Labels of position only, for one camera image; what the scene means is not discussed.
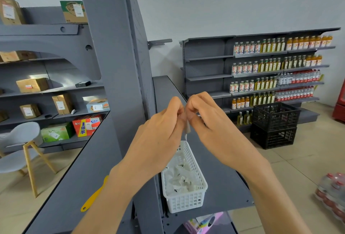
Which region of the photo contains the person's left hand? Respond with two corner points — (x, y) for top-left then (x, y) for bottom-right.
(123, 96), (187, 178)

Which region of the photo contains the blue and orange carton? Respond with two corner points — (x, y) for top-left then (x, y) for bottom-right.
(86, 99), (110, 113)

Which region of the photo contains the red cabinet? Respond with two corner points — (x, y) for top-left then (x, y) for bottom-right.
(332, 79), (345, 123)

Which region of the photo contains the small brown cardboard box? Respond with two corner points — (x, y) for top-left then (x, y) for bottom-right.
(20, 104), (42, 119)

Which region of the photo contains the person's right forearm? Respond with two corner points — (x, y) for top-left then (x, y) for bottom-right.
(234, 156), (313, 234)

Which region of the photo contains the white plastic basket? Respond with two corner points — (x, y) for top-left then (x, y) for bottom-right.
(161, 141), (208, 214)

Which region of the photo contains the red and yellow carton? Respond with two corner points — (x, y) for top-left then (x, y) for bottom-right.
(72, 115), (104, 137)

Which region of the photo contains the grey metal shelf bracket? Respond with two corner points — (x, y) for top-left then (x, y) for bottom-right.
(147, 39), (173, 50)

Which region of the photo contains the green carton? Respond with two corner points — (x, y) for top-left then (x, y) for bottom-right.
(41, 122), (75, 143)

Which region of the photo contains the person's right hand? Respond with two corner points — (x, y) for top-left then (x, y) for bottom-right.
(185, 92), (266, 172)

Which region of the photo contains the grey shelf unit with bottles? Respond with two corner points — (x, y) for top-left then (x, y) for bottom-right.
(179, 28), (341, 134)

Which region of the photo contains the grey chair with wooden legs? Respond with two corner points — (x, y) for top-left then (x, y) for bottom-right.
(0, 122), (58, 198)

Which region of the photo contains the yellow plastic scraper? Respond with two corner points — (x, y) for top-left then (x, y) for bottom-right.
(80, 175), (109, 212)

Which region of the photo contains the tall brown cardboard box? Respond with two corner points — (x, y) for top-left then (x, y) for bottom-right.
(52, 94), (74, 115)

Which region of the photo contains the brown cardboard box red label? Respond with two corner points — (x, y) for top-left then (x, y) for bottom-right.
(16, 78), (50, 93)

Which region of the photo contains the pile of white packets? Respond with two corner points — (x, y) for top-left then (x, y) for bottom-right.
(165, 152), (201, 194)

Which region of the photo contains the black plastic crate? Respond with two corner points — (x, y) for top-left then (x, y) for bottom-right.
(250, 123), (298, 150)
(252, 102), (301, 132)

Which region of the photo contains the green and brown cardboard box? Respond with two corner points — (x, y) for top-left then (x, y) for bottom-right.
(60, 1), (88, 24)

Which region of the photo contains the grey shelf unit with boxes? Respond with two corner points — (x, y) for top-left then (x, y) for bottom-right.
(0, 6), (111, 154)

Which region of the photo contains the row of assorted juice bottles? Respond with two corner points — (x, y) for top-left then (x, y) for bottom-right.
(230, 77), (278, 94)
(233, 35), (333, 55)
(232, 55), (323, 75)
(232, 92), (276, 110)

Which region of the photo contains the shrink-wrapped pack of water bottles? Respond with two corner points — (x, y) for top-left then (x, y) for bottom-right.
(315, 172), (345, 224)

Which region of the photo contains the row of red-label water bottles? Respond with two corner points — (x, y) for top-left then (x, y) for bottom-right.
(277, 70), (321, 85)
(275, 86), (315, 102)

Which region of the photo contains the pink printed box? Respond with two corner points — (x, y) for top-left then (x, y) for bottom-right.
(184, 212), (233, 234)

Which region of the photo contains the small white paper packet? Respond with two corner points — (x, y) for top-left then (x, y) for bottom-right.
(184, 115), (192, 140)

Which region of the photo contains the grey metal gondola shelf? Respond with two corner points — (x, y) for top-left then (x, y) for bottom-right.
(24, 0), (255, 234)

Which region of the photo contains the brown cardboard box white label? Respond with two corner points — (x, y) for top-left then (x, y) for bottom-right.
(0, 0), (26, 26)

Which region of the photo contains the flat brown cardboard box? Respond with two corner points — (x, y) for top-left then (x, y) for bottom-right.
(0, 51), (38, 62)

